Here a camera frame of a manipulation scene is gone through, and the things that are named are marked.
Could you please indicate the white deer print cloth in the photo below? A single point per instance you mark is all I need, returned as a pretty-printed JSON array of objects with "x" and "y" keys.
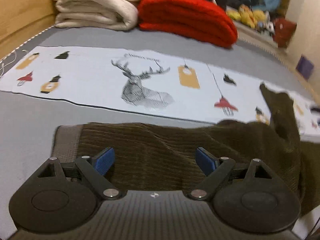
[{"x": 147, "y": 82}]

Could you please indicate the yellow plush toy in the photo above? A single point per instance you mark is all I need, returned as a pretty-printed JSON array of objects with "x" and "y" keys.
[{"x": 255, "y": 19}]

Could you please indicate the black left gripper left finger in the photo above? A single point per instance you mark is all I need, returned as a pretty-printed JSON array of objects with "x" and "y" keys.
[{"x": 59, "y": 197}]

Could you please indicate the folded cream blanket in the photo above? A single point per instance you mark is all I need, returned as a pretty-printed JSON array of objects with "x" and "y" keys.
[{"x": 119, "y": 15}]

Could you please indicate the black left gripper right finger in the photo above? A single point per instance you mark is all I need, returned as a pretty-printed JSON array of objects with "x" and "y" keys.
[{"x": 248, "y": 197}]

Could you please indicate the folded red knit blanket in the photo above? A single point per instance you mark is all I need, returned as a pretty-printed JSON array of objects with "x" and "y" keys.
[{"x": 201, "y": 20}]

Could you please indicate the brown corduroy pants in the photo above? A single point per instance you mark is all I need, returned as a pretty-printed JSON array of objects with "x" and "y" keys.
[{"x": 161, "y": 158}]

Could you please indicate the dark red cushion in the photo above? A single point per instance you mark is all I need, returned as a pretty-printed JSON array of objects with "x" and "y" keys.
[{"x": 283, "y": 31}]

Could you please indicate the purple mat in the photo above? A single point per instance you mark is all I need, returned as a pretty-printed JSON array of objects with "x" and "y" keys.
[{"x": 305, "y": 67}]

